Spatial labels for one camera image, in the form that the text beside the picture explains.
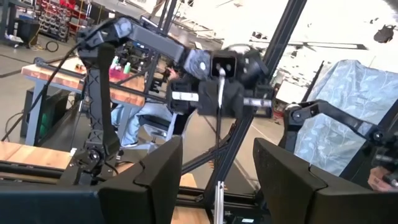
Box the wooden workbench grey legs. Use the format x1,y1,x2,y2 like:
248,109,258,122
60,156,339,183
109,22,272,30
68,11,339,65
21,55,147,147

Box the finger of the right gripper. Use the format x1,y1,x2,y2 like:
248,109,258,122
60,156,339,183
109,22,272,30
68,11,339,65
223,81,246,118
198,81,220,117

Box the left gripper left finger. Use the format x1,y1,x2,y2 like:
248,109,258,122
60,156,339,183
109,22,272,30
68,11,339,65
98,136,183,224

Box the black jointed leader arm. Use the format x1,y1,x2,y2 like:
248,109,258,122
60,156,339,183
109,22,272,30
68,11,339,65
278,98,398,170

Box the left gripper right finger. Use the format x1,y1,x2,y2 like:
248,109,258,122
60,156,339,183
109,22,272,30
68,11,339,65
252,138,352,224

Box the person's hand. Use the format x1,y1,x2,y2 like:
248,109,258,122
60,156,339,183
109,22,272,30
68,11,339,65
368,166,398,192

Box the person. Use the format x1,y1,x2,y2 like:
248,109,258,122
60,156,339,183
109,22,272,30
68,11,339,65
110,62,184,147

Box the black brush long silver ferrule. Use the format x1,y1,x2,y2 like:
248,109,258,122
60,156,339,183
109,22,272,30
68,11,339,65
216,67,227,147

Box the pale leaf-pattern curtain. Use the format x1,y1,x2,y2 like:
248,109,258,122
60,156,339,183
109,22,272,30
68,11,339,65
294,58,398,177

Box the black coiled floor cable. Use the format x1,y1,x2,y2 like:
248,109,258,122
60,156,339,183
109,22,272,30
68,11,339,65
45,40,60,53

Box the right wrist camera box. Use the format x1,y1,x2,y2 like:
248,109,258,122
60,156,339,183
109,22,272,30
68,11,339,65
211,56,239,78

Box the red parts bin shelf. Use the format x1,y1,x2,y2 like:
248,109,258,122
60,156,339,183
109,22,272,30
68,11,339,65
35,0,90,35

